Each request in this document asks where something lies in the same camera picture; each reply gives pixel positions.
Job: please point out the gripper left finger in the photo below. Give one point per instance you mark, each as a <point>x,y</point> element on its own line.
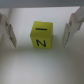
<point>10,33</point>

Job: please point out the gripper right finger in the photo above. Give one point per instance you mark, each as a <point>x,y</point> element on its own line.
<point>68,33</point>

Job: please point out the yellow block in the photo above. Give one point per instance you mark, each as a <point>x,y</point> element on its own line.
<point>41,35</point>

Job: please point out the white plastic box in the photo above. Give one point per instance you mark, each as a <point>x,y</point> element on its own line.
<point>26,65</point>

